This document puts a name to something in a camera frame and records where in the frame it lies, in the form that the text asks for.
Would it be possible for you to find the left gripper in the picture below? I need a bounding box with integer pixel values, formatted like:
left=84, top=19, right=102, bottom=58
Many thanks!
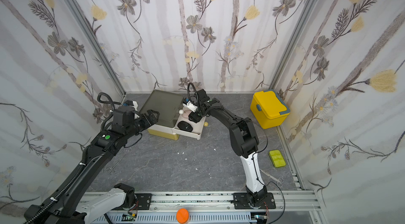
left=124, top=109, right=161, bottom=140

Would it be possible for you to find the white drawer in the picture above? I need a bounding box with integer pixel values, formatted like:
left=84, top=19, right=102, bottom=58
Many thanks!
left=172, top=114, right=206, bottom=140

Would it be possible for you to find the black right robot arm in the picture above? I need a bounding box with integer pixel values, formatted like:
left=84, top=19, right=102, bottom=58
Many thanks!
left=187, top=89, right=268, bottom=208

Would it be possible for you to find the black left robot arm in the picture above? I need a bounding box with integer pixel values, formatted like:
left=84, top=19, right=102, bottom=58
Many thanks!
left=24, top=105, right=160, bottom=224

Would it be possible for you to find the metal forceps left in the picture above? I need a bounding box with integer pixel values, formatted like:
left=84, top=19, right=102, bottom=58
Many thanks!
left=102, top=152, right=129, bottom=175

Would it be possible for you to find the yellow lidded container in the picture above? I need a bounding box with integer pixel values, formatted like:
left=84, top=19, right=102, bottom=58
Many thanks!
left=250, top=90, right=291, bottom=129

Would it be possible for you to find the lime green small case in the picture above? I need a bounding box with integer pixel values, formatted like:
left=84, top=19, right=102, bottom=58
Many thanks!
left=269, top=150, right=286, bottom=168

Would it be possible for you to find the orange round button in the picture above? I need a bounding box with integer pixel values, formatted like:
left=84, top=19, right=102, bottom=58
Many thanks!
left=176, top=208, right=190, bottom=224

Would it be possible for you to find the metal scissors right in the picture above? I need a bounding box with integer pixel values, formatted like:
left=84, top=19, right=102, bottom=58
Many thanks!
left=260, top=169, right=284, bottom=188

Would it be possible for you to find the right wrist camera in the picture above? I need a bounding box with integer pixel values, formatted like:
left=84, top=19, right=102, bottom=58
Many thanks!
left=182, top=98, right=198, bottom=112

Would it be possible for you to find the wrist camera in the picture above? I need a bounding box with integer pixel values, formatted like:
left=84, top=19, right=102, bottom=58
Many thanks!
left=182, top=98, right=198, bottom=112
left=122, top=100, right=138, bottom=111

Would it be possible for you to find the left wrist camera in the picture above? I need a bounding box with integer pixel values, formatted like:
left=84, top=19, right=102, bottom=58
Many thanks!
left=122, top=100, right=138, bottom=111

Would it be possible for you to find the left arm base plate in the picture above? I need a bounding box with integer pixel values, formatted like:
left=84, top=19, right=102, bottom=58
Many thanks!
left=113, top=193, right=152, bottom=211

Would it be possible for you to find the black corrugated cable conduit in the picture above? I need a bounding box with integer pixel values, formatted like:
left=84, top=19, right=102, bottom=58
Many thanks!
left=23, top=160, right=88, bottom=224

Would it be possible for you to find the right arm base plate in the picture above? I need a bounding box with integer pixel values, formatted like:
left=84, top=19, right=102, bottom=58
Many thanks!
left=232, top=192, right=276, bottom=210

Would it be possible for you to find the aluminium front rail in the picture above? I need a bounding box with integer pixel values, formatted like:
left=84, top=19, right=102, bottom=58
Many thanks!
left=59, top=190, right=327, bottom=224

